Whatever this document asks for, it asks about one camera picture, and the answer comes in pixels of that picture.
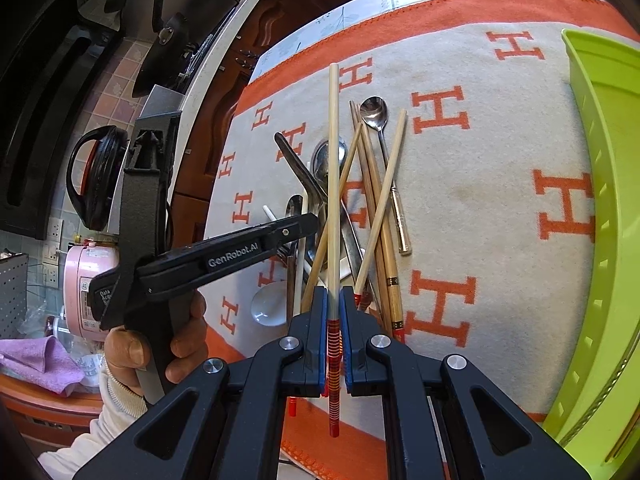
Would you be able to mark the green plastic tray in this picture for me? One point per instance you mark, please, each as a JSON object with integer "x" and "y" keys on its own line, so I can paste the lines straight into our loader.
{"x": 605, "y": 210}

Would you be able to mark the black wok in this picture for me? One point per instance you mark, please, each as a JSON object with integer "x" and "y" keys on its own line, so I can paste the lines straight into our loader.
{"x": 160, "y": 65}

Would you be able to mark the orange and cream printed blanket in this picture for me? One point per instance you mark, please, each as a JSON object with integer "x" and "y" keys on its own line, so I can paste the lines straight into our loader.
{"x": 490, "y": 185}

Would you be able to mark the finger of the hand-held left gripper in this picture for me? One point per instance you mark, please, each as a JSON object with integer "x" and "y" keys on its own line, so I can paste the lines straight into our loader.
{"x": 295, "y": 227}

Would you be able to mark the white wall socket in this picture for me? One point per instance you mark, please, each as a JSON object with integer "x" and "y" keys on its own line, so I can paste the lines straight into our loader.
{"x": 54, "y": 232}

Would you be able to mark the white ceramic spoon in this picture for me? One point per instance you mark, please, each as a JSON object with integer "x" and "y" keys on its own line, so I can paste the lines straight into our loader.
{"x": 270, "y": 307}

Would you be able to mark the black range hood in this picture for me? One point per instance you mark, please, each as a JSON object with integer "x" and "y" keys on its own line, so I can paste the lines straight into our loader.
{"x": 40, "y": 110}

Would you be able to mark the grey metal panel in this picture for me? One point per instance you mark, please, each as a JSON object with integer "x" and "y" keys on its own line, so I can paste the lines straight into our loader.
{"x": 160, "y": 102}

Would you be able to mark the black glass cooktop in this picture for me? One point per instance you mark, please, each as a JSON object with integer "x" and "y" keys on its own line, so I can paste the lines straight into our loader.
{"x": 200, "y": 5}

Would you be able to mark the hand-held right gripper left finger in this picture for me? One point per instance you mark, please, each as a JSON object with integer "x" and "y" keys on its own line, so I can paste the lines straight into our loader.
{"x": 320, "y": 320}

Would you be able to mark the perforated metal rack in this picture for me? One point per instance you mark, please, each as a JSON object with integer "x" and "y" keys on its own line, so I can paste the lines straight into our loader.
{"x": 12, "y": 295}

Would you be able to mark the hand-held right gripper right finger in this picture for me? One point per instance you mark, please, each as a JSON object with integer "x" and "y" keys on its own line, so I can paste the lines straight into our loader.
{"x": 347, "y": 320}

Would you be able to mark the long steel spoon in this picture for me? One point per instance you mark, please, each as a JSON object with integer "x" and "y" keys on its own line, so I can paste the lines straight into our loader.
{"x": 320, "y": 160}

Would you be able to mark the person's left hand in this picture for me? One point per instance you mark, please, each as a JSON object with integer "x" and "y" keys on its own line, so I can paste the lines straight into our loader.
{"x": 190, "y": 335}

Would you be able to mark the purple cloth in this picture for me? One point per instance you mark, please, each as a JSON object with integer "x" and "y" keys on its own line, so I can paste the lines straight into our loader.
{"x": 40, "y": 360}

